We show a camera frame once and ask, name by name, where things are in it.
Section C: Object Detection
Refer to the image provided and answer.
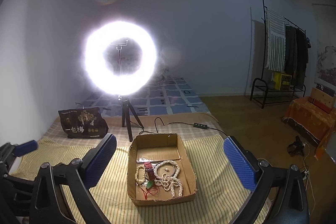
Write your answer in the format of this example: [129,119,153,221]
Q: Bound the cream bead bracelet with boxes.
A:
[134,164,148,185]

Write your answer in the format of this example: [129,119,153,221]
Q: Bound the red strap wristwatch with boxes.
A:
[143,162,155,181]

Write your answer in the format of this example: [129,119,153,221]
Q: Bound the green pendant red cord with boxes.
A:
[139,180,160,200]

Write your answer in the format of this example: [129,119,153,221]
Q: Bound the thick twisted pearl necklace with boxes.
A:
[153,160,184,198]

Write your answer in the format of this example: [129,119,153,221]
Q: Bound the yellow striped bed sheet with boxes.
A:
[10,133,271,224]

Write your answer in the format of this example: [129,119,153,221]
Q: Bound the black printed snack bag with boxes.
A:
[58,107,109,139]

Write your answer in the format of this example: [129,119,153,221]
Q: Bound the pink plaid bed sheet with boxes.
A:
[43,113,224,145]

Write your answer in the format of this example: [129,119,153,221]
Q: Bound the black object on floor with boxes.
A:
[287,135,305,157]

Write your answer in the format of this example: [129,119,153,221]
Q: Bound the open cardboard box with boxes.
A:
[127,133,198,206]

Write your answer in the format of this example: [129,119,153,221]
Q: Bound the black tripod stand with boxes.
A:
[118,96,144,142]

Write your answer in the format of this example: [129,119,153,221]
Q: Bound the black clothes rack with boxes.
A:
[249,0,310,109]

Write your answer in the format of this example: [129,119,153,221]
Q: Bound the orange cloth covered table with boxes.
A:
[282,88,335,160]

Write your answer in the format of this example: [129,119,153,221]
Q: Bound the yellow black box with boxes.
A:
[273,72,291,91]

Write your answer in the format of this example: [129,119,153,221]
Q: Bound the white striped hanging cloth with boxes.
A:
[265,9,286,72]

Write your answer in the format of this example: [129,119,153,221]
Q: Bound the dark hanging clothes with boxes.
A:
[284,25,311,89]

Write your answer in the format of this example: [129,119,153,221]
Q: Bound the black power cable with switch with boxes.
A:
[137,117,229,139]

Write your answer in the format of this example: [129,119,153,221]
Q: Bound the white power strip cables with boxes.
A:
[299,142,317,215]

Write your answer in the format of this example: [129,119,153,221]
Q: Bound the bright ring light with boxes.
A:
[84,21,157,96]

